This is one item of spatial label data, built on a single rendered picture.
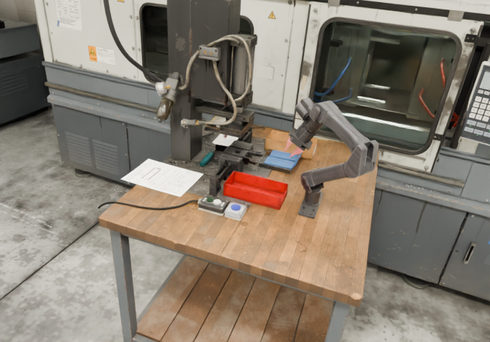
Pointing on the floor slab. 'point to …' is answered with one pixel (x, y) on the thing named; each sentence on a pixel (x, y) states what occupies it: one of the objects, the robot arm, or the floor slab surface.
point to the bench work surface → (249, 260)
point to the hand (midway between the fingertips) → (288, 152)
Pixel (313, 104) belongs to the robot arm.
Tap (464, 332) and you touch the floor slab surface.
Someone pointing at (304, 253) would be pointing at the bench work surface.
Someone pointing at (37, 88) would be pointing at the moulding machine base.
